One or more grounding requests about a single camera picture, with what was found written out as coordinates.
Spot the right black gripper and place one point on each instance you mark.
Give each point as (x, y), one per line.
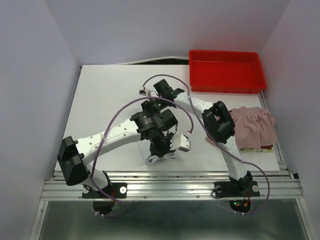
(146, 106)

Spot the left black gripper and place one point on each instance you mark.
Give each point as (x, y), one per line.
(161, 152)

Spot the white skirt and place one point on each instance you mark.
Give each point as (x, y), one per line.
(153, 158)

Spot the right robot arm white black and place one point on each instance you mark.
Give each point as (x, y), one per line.
(213, 117)

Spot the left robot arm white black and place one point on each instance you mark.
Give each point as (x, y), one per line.
(75, 155)

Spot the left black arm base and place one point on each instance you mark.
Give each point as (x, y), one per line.
(108, 203)

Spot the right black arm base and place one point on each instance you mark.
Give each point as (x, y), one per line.
(241, 190)

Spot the red plastic tray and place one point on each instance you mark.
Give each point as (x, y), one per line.
(230, 72)

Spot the pink pleated skirt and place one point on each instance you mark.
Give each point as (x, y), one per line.
(254, 127)

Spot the yellow green skirt underneath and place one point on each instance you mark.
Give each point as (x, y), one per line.
(266, 148)

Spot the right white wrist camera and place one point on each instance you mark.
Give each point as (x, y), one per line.
(143, 91)

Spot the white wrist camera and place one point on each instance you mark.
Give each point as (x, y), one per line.
(143, 91)
(180, 142)

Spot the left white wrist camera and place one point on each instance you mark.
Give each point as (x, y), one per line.
(180, 142)

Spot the aluminium rail frame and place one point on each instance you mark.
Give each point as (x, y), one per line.
(192, 176)

